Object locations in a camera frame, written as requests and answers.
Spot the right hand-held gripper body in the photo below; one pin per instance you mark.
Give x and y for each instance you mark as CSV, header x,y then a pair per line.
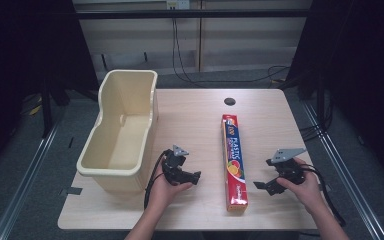
x,y
288,168

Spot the aluminium floor rail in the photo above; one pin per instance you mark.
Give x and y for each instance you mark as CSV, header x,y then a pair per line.
x,y
343,170
23,186

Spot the red plastic wrap box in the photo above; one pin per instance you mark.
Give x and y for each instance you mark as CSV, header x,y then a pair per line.
x,y
235,160

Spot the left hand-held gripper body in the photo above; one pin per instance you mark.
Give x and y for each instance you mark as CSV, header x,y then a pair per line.
x,y
175,163

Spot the white wall power outlet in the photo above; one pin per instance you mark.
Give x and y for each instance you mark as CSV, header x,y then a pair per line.
x,y
178,4

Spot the black horizontal bar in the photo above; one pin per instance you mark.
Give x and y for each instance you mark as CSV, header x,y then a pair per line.
x,y
193,13

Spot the black metal stand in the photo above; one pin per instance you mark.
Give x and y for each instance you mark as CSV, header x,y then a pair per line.
x,y
320,103
47,110

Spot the cream plastic bin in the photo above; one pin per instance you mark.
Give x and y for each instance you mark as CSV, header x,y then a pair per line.
x,y
126,133

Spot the person's right hand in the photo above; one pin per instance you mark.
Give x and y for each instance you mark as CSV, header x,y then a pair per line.
x,y
308,191

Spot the black tape strip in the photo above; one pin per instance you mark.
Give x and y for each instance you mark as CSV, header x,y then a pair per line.
x,y
71,191

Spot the person's left hand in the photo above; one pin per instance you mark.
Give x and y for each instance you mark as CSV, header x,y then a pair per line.
x,y
161,195

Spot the dark curtain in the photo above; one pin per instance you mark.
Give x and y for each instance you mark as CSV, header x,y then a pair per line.
x,y
20,50
363,66

